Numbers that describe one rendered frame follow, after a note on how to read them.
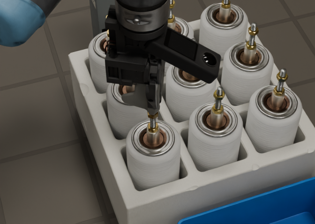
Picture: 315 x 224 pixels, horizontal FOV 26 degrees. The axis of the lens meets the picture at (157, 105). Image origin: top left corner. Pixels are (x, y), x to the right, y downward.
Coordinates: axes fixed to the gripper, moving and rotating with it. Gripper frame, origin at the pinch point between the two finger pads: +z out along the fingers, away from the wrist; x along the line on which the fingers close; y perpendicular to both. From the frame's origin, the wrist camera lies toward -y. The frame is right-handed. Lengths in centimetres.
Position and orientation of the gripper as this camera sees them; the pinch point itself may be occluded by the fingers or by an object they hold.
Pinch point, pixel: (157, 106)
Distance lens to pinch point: 111.1
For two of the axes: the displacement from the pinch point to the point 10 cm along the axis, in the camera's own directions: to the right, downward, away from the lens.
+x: -1.7, 7.7, -6.1
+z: 0.0, 6.2, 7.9
